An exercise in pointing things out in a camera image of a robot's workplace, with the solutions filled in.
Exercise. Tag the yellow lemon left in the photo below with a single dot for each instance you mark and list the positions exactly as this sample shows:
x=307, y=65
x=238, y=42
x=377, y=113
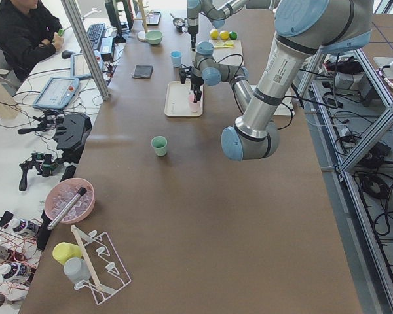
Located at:
x=224, y=35

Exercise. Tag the wooden cutting board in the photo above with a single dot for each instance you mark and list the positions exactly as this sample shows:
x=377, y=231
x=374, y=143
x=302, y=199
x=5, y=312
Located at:
x=224, y=57

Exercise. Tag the aluminium frame post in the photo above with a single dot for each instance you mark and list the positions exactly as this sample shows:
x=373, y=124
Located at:
x=74, y=17

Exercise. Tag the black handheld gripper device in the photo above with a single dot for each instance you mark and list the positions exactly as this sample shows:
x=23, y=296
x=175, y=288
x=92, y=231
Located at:
x=44, y=163

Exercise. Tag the black keyboard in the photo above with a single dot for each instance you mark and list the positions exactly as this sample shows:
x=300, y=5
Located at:
x=95, y=33

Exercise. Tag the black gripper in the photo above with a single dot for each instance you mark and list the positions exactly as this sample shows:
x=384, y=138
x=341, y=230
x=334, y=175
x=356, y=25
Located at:
x=192, y=35
x=195, y=79

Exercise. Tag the pink cup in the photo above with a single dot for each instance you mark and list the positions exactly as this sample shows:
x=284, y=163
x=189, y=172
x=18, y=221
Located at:
x=194, y=106

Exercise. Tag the white wire cup rack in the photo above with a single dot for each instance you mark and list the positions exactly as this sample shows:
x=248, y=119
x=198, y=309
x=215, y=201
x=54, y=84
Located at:
x=108, y=274

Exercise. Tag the dark grey folded cloth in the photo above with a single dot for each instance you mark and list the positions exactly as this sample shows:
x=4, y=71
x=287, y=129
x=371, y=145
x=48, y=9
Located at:
x=142, y=71

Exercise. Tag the yellow cup on rack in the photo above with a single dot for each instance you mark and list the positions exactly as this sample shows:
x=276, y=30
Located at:
x=63, y=251

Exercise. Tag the black monitor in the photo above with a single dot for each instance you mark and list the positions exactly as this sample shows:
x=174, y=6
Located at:
x=113, y=15

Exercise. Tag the mint green bowl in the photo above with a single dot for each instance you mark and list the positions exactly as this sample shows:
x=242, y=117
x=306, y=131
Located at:
x=154, y=37

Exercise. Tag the pink bowl with ice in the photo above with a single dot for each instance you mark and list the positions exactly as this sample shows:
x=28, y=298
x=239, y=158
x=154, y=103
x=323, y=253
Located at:
x=63, y=192

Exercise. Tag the green lime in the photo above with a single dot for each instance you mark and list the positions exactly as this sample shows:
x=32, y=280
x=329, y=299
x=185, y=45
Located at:
x=233, y=35

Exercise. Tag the grey cup on rack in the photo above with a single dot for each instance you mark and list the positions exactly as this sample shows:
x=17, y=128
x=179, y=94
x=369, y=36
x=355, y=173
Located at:
x=76, y=270

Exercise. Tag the metal muddler tool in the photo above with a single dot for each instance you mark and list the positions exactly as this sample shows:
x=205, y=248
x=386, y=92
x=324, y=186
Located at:
x=80, y=193

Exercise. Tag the person in black jacket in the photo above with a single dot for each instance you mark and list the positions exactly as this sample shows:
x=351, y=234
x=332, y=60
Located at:
x=28, y=35

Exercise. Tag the blue teach pendant tablet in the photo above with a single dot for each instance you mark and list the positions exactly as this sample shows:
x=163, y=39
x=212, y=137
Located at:
x=57, y=93

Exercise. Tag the light blue cup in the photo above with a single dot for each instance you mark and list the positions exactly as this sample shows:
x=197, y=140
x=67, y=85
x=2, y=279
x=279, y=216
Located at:
x=176, y=57

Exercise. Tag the green cup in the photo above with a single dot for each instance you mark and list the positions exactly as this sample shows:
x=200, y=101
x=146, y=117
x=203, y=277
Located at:
x=159, y=145

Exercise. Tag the metal ice scoop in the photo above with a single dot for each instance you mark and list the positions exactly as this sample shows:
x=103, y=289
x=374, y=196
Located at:
x=177, y=21

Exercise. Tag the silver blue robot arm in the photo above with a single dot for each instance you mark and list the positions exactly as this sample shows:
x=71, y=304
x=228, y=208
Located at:
x=301, y=29
x=218, y=16

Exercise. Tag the purple label bottle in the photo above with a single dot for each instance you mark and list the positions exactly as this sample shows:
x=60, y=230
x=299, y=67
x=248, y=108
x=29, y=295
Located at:
x=24, y=228

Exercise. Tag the computer mouse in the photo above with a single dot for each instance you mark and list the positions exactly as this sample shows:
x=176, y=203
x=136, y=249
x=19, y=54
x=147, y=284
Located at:
x=67, y=54

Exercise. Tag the beige plastic tray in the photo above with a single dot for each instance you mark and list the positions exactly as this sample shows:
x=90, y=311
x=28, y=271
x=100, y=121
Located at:
x=176, y=104

